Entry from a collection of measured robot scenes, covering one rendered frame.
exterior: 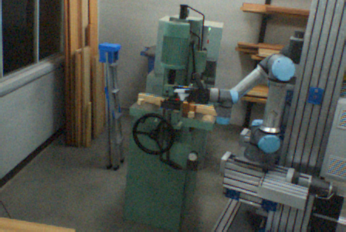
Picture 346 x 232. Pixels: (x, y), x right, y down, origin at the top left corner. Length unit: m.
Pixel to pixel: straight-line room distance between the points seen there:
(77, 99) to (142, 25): 1.57
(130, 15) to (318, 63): 3.28
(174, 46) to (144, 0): 2.55
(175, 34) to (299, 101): 0.90
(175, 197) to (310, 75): 1.28
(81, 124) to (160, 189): 1.55
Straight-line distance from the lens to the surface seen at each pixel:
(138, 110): 2.80
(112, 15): 5.33
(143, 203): 3.09
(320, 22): 2.42
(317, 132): 2.54
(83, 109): 4.19
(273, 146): 2.28
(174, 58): 2.73
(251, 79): 2.29
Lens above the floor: 1.81
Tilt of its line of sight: 17 degrees down
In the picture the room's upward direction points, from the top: 6 degrees clockwise
